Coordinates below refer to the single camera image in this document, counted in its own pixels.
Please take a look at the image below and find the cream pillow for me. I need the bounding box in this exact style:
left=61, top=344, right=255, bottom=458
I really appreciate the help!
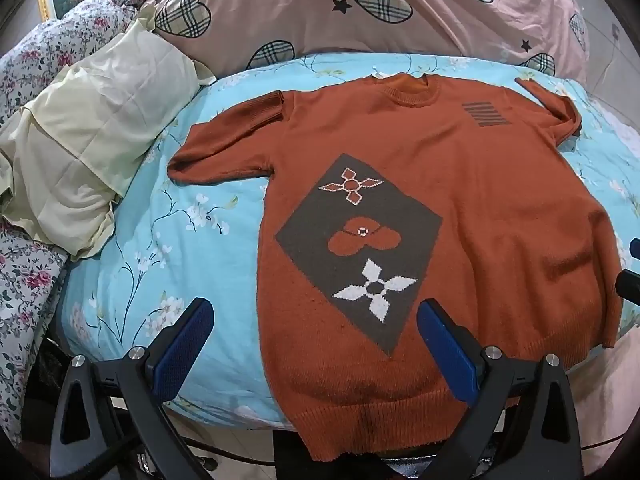
left=0, top=7, right=218, bottom=261

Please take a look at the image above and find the orange knit sweater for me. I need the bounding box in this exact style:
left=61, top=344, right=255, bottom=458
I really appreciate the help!
left=167, top=72, right=623, bottom=463

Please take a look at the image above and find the white red floral blanket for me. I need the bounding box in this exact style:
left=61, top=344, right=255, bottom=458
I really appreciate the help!
left=0, top=0, right=166, bottom=446

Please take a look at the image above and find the pink mattress cover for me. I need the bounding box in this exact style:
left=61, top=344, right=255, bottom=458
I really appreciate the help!
left=562, top=310, right=640, bottom=468

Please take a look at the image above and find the pink quilt with plaid hearts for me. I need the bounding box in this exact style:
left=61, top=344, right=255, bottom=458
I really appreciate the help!
left=135, top=0, right=591, bottom=81

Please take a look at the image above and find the blue floral bed sheet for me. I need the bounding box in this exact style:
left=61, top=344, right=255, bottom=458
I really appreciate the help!
left=60, top=52, right=640, bottom=431

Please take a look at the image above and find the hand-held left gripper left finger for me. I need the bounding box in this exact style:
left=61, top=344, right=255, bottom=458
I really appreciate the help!
left=50, top=297, right=216, bottom=480

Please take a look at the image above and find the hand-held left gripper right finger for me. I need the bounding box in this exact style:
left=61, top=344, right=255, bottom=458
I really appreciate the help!
left=416, top=299, right=586, bottom=480

